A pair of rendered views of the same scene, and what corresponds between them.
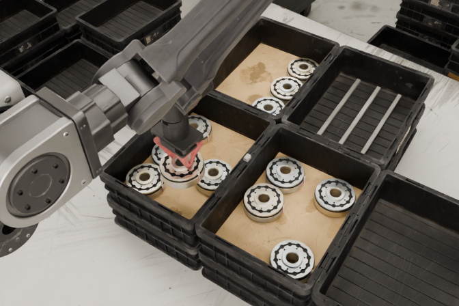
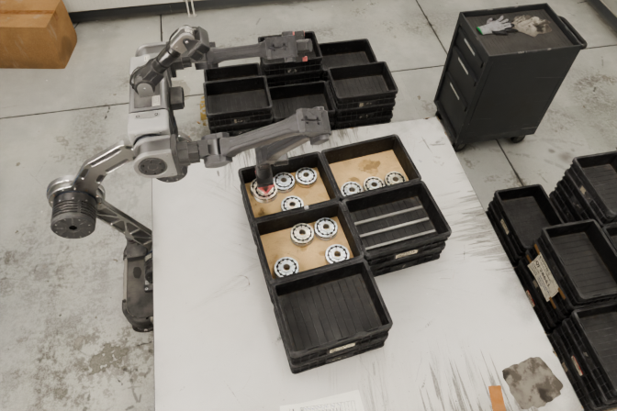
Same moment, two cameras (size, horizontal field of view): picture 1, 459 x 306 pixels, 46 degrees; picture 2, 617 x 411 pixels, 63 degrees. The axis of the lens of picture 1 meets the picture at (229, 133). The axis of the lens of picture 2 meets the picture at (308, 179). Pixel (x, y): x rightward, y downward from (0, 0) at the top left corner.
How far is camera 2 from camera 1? 1.10 m
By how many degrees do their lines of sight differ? 24
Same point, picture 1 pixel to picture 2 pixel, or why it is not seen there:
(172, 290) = (240, 246)
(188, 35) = (237, 142)
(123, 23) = (358, 85)
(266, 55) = (387, 159)
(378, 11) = not seen: hidden behind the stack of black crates
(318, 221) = (319, 261)
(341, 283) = (299, 294)
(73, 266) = (210, 205)
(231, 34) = (279, 148)
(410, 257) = (342, 309)
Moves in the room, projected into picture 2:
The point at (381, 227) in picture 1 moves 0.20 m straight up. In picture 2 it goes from (345, 286) to (349, 263)
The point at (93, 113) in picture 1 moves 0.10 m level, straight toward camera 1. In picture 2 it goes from (184, 152) to (169, 175)
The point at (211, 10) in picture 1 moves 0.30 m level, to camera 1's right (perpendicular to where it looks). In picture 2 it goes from (249, 138) to (323, 184)
